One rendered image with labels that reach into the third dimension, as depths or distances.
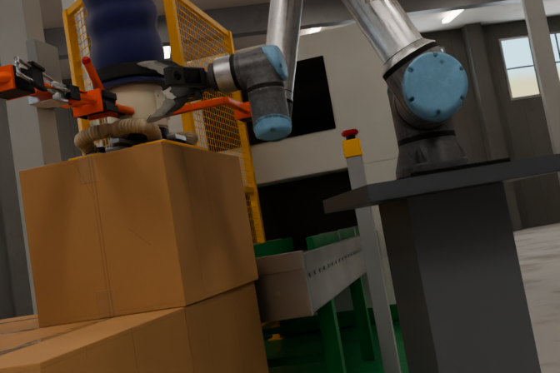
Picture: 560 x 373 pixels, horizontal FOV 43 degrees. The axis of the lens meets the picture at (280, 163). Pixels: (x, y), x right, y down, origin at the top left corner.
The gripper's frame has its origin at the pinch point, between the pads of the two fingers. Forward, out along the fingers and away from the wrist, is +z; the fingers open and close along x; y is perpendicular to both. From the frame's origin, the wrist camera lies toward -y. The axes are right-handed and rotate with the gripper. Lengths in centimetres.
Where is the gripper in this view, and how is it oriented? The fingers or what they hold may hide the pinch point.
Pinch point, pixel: (140, 92)
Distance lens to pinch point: 179.6
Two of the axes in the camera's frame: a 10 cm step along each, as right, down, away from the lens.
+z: -9.6, 2.0, 2.2
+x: -1.8, -9.8, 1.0
